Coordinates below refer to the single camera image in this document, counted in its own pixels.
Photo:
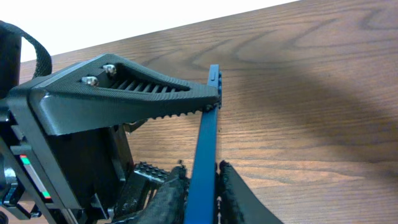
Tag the blue Samsung Galaxy smartphone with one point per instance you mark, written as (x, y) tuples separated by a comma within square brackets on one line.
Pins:
[(202, 196)]

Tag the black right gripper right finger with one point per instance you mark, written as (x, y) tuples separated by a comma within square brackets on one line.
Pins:
[(238, 202)]

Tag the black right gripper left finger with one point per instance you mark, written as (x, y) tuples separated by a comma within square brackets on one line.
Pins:
[(153, 195)]

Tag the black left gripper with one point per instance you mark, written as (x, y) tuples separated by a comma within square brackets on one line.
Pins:
[(63, 156)]

